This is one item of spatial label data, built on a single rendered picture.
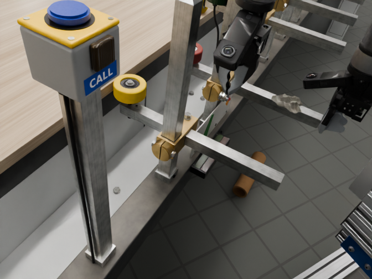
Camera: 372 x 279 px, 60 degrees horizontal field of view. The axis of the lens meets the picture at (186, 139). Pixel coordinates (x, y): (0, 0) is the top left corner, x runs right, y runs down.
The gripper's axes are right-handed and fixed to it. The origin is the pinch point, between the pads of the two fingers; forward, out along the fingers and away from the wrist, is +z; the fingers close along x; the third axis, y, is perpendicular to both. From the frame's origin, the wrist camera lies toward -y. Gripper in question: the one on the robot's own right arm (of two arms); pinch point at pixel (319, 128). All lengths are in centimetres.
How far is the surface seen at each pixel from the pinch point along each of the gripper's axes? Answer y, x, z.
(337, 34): -8, 250, 71
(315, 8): -18, 49, -12
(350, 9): -8, 250, 47
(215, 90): -28.7, -8.4, -3.8
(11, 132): -53, -52, -7
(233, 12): -29.7, -5.7, -24.3
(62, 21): -29, -57, -40
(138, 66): -49, -16, -6
